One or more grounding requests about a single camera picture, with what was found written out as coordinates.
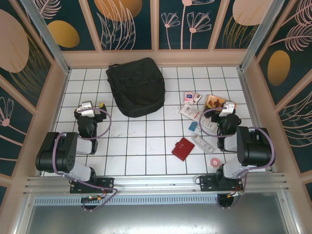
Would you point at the white red stationery package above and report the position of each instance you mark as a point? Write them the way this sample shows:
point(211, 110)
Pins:
point(190, 112)

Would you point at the white rectangular box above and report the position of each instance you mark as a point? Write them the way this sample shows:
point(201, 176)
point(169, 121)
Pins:
point(202, 143)

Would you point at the black backpack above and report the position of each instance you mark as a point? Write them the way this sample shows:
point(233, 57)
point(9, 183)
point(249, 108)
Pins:
point(136, 90)

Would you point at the red wallet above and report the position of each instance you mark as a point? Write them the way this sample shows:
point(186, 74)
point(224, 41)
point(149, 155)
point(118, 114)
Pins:
point(182, 150)

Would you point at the pink tape roll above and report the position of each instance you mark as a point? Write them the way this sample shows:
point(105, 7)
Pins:
point(211, 162)

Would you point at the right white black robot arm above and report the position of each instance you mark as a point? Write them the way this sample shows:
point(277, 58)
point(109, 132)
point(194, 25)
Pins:
point(253, 146)

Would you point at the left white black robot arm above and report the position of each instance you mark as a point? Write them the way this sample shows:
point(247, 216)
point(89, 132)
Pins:
point(61, 151)

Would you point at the grey metal shelf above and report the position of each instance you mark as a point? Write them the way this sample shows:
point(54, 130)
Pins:
point(158, 219)

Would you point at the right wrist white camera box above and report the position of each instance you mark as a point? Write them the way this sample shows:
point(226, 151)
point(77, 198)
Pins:
point(228, 108)

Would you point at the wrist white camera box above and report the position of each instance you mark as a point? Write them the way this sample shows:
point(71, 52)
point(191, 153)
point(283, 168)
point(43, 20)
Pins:
point(85, 109)
point(228, 108)

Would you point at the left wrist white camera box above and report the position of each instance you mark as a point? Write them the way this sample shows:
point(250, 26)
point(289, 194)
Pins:
point(85, 109)

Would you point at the aluminium side rail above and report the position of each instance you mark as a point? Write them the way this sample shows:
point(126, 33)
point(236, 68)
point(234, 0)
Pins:
point(248, 92)

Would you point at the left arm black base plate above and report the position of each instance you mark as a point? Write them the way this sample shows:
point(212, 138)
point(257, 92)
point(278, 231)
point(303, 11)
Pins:
point(104, 184)

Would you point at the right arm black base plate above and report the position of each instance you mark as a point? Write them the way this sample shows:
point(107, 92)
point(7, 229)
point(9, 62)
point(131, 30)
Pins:
point(207, 182)

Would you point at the aluminium front frame rail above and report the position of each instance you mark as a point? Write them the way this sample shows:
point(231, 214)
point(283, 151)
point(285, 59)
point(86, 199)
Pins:
point(158, 181)

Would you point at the aluminium corner post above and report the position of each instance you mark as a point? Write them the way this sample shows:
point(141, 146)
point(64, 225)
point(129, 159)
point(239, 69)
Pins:
point(46, 36)
point(261, 36)

